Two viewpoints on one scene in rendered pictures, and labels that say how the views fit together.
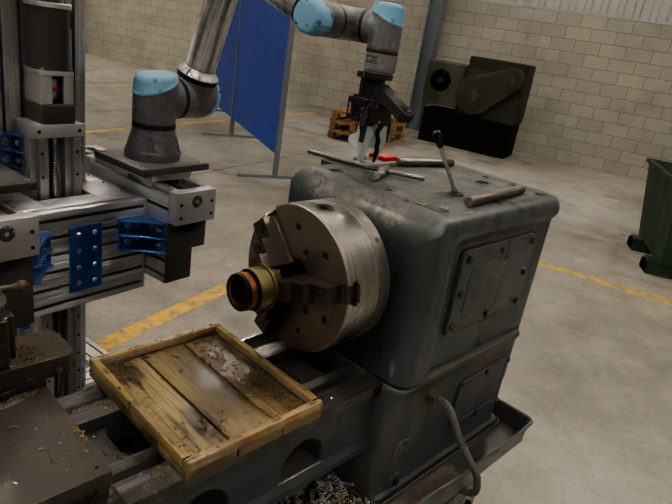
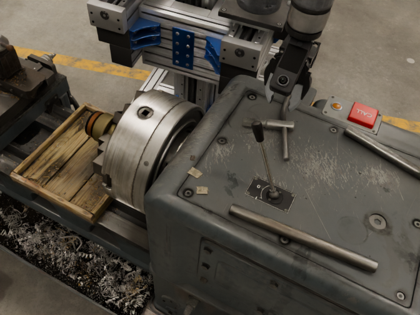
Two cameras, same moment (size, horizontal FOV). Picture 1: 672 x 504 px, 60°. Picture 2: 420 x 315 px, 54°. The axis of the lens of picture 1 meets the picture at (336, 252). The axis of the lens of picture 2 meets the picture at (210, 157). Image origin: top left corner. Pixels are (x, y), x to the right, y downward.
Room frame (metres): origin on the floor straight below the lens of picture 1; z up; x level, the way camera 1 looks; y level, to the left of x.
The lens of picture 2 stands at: (1.07, -0.64, 1.94)
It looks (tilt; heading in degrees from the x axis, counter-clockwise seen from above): 52 degrees down; 71
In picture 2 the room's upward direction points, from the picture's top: 6 degrees clockwise
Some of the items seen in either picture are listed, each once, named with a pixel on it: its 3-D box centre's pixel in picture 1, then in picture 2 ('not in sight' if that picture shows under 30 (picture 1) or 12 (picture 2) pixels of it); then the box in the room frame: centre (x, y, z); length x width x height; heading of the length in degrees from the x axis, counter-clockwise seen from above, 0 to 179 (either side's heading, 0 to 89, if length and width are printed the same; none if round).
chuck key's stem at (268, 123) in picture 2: (380, 173); (267, 124); (1.39, -0.08, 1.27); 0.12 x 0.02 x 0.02; 161
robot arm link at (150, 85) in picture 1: (157, 96); not in sight; (1.61, 0.55, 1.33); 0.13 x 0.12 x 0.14; 152
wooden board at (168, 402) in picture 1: (204, 387); (88, 157); (0.96, 0.21, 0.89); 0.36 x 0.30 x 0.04; 48
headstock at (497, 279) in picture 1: (416, 251); (294, 215); (1.46, -0.21, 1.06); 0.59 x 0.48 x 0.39; 138
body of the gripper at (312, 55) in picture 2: (371, 98); (299, 47); (1.45, -0.03, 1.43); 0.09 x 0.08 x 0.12; 48
